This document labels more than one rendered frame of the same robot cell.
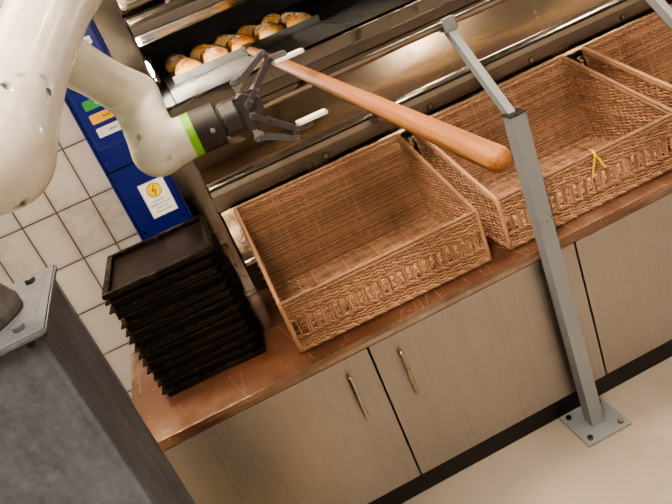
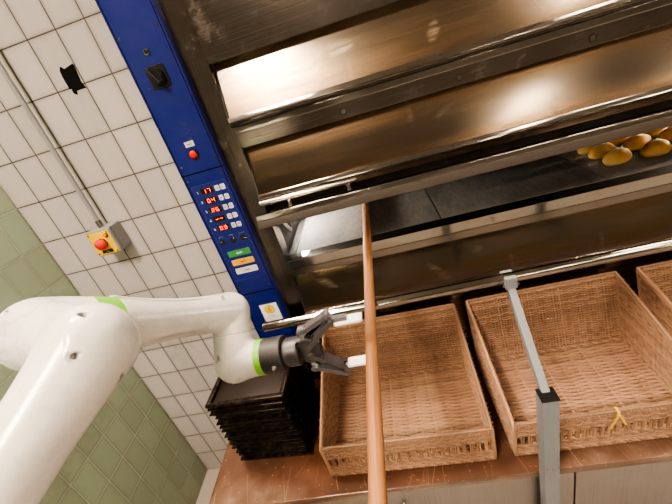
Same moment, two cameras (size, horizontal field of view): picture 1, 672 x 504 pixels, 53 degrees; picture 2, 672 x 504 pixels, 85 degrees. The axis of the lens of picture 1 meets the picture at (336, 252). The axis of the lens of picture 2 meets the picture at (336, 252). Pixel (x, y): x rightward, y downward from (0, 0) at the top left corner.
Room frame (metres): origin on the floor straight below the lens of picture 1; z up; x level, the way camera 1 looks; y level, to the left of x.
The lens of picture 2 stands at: (0.77, -0.31, 1.80)
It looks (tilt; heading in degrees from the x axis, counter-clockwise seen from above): 26 degrees down; 18
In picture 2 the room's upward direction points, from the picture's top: 18 degrees counter-clockwise
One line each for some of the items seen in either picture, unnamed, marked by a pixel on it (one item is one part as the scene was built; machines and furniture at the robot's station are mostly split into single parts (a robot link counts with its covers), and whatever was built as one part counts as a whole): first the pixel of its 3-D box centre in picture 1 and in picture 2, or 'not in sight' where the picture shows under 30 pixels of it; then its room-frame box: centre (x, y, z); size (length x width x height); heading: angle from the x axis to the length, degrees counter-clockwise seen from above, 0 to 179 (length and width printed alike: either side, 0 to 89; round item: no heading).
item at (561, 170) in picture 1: (539, 143); (569, 355); (1.80, -0.66, 0.72); 0.56 x 0.49 x 0.28; 98
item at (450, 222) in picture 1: (353, 232); (397, 383); (1.72, -0.07, 0.72); 0.56 x 0.49 x 0.28; 96
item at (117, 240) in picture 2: not in sight; (108, 238); (1.81, 0.87, 1.46); 0.10 x 0.07 x 0.10; 98
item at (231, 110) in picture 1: (242, 112); (303, 349); (1.43, 0.07, 1.19); 0.09 x 0.07 x 0.08; 97
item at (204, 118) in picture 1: (209, 127); (277, 353); (1.42, 0.14, 1.19); 0.12 x 0.06 x 0.09; 7
